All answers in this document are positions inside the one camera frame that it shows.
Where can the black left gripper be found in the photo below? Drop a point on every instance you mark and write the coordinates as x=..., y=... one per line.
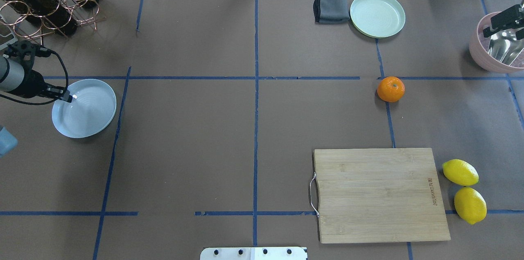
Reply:
x=32, y=84

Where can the orange mandarin fruit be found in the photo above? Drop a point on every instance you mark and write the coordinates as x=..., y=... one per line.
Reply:
x=391, y=89

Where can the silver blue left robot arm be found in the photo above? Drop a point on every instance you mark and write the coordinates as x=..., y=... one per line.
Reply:
x=35, y=101

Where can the light blue plate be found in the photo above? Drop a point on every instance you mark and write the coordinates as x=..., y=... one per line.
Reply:
x=91, y=110

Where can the mint green plate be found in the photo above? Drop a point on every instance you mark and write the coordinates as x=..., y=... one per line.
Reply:
x=377, y=18

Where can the folded grey cloth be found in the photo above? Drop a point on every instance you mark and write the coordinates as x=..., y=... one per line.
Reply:
x=330, y=12

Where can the bamboo cutting board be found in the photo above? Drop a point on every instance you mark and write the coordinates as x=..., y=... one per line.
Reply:
x=381, y=195

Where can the yellow lemon upper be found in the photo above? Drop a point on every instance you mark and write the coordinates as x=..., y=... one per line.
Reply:
x=460, y=172

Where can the yellow lemon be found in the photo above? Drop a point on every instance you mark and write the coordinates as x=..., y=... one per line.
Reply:
x=470, y=205
x=460, y=172

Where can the yellow lemon lower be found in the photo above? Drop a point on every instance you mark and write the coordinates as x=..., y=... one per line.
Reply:
x=470, y=205

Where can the pink bowl with ice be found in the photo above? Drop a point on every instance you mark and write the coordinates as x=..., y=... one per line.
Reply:
x=478, y=46

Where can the metal scoop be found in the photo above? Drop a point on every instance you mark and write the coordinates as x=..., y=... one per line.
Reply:
x=506, y=48

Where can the copper wire bottle rack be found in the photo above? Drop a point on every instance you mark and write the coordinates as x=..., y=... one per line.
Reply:
x=35, y=19

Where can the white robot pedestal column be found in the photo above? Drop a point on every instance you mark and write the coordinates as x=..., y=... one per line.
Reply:
x=255, y=253

